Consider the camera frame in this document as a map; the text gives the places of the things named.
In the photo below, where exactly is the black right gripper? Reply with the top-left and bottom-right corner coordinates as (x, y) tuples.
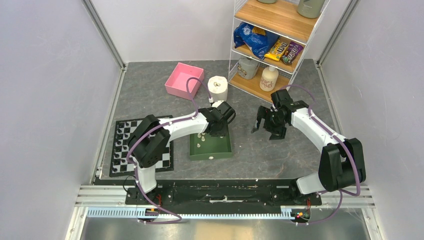
(251, 105), (287, 141)

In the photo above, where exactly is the green plastic tray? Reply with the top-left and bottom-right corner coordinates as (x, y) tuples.
(189, 132), (234, 161)

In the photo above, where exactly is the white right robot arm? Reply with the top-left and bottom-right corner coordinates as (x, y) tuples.
(252, 88), (366, 205)

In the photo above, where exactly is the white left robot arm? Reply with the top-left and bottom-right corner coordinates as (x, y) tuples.
(126, 101), (236, 205)

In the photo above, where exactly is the white toilet paper roll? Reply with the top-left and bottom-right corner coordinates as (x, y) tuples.
(207, 75), (229, 102)

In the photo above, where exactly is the cream soap bottle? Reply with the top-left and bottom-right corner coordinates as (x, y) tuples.
(259, 66), (279, 92)

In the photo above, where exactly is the pink plastic box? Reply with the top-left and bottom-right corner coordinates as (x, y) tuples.
(164, 62), (205, 100)

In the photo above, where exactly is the grey jug on shelf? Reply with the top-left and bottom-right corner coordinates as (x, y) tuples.
(237, 57), (259, 80)

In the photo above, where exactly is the yellow candy bag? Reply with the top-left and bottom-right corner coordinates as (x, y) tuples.
(264, 37), (290, 61)

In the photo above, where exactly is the blue plastic bag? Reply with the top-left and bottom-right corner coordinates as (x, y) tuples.
(233, 22), (280, 60)

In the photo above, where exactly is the brown candy bag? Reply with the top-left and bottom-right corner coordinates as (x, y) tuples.
(281, 41), (304, 65)

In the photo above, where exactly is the black white chessboard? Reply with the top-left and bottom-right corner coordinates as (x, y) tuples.
(109, 118), (174, 177)

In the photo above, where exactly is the grey green top bottle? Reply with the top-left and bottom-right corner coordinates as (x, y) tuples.
(297, 0), (325, 19)

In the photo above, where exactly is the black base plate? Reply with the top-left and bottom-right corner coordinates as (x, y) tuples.
(125, 178), (323, 216)

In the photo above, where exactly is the white wire wooden shelf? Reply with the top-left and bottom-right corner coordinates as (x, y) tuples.
(228, 0), (330, 102)

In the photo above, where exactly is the white cable duct rail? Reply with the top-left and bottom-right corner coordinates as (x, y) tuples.
(86, 207), (295, 220)

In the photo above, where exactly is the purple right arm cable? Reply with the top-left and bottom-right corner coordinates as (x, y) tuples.
(281, 84), (362, 227)

